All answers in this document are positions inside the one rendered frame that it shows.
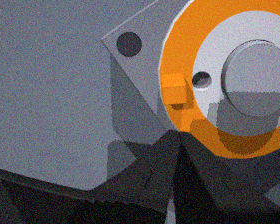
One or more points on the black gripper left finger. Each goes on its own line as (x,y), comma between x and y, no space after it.
(138,195)

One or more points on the orange round plate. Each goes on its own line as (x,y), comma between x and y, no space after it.
(200,38)

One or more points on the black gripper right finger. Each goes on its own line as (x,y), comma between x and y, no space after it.
(207,191)

